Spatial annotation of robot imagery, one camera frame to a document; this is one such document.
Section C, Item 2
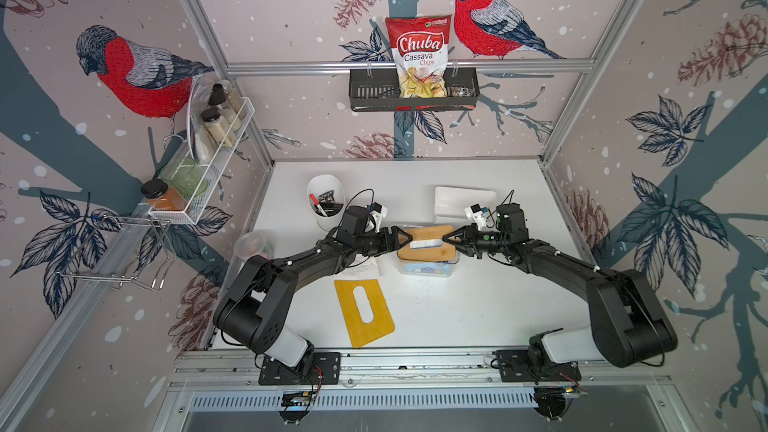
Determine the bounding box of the clear plastic cup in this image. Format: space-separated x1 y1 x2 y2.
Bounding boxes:
234 231 274 261

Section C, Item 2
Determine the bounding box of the clear plastic tissue box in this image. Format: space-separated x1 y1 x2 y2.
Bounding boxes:
397 225 459 277

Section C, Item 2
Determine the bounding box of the white oval cup holder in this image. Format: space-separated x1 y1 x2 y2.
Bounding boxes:
306 174 346 231

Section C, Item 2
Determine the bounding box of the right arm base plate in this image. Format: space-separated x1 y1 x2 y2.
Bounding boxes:
490 348 582 383

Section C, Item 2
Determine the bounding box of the white tissue paper pack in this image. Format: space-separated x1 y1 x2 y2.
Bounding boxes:
339 256 379 281

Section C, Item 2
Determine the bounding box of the red marker pen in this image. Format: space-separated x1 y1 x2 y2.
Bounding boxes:
309 194 327 217

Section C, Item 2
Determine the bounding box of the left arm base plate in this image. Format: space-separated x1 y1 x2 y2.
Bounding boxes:
258 352 341 386

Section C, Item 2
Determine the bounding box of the white wire wall shelf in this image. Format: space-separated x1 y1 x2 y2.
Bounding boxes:
149 75 255 225

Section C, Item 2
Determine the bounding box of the red Chuba chips bag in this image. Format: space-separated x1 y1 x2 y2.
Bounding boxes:
385 15 451 99

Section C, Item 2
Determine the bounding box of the green item in bag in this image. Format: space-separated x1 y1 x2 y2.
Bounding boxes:
159 157 209 201

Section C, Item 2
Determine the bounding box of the black wall basket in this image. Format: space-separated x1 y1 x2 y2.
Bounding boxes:
349 68 479 112

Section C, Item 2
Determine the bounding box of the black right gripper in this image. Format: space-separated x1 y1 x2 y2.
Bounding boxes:
441 225 508 258

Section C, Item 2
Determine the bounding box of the white plastic tissue box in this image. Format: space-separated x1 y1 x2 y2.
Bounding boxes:
433 186 499 220

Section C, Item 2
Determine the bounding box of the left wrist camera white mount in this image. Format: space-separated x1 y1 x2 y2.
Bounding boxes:
369 202 387 232

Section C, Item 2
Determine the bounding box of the orange spice jar black lid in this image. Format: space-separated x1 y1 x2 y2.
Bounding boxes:
141 178 187 211

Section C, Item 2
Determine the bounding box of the aluminium front rail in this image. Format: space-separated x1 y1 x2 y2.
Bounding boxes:
167 346 673 391

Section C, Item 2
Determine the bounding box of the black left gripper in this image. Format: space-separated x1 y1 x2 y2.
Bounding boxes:
353 225 413 256

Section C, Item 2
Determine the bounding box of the beige bottle black cap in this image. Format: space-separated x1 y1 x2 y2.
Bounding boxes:
208 83 242 131
201 108 236 148

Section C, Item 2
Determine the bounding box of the chrome wire rack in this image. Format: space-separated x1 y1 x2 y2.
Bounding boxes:
56 214 176 291

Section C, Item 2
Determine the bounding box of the blue tissue paper pack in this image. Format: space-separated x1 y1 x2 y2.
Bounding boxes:
400 262 453 277

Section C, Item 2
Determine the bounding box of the bamboo tissue box lid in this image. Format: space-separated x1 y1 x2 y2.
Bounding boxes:
397 225 457 262

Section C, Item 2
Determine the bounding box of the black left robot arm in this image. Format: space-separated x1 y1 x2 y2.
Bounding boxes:
212 205 413 375

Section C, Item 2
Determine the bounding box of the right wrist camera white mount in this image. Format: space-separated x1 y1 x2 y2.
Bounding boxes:
465 204 492 228

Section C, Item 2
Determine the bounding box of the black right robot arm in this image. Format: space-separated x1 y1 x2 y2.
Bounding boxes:
443 203 678 368

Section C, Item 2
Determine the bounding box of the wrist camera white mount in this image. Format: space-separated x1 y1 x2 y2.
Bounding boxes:
465 204 492 228
369 202 387 232

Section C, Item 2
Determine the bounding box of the yellow tissue box lid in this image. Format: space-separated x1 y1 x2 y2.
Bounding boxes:
334 280 396 348

